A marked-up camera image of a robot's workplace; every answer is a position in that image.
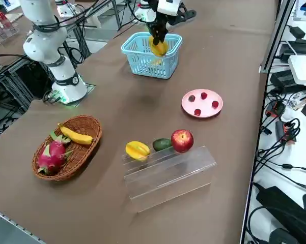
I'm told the aluminium frame post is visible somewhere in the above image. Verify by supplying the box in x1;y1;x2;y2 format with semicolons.
259;0;297;75

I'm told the large black bag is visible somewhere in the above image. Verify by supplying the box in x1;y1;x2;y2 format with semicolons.
255;186;306;244

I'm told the yellow banana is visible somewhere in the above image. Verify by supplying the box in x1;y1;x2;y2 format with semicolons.
57;123;94;145

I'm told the black metal frame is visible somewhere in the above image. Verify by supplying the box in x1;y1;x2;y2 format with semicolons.
0;54;54;115

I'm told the clear acrylic stepped stand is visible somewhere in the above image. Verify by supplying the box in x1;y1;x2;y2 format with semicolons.
121;145;217;214

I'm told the grey metal rail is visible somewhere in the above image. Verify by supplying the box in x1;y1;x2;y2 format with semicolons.
0;205;45;244

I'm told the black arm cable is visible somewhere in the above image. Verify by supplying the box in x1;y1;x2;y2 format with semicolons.
27;0;148;34

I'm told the green avocado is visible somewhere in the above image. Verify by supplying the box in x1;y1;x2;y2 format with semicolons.
152;138;173;153

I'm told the red apple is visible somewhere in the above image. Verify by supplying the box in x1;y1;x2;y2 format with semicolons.
171;129;194;154

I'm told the black and orange adapter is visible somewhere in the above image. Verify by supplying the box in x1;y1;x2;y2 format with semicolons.
274;118;301;144

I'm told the pink dragon fruit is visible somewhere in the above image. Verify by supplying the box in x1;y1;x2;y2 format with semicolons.
37;131;74;176

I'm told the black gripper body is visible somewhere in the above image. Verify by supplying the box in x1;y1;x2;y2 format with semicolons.
147;0;169;26

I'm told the small black power adapter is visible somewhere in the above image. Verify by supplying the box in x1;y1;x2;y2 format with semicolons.
288;25;306;39

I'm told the pink plate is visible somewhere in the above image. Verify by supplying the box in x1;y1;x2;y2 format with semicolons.
181;88;224;119

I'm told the red and black plug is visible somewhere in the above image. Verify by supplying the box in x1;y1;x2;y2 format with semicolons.
265;100;286;118

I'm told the blue plastic basket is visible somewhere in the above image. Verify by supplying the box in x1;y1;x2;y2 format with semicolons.
121;32;183;79

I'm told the brown wicker basket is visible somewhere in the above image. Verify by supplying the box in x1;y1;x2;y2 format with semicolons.
32;115;103;181

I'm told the clear rack with red items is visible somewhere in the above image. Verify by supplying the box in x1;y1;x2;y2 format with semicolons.
0;5;20;47

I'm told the colourful packet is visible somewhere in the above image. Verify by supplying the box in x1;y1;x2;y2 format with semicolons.
291;90;306;111

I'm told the white router box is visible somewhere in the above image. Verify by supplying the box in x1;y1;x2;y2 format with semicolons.
287;54;306;86

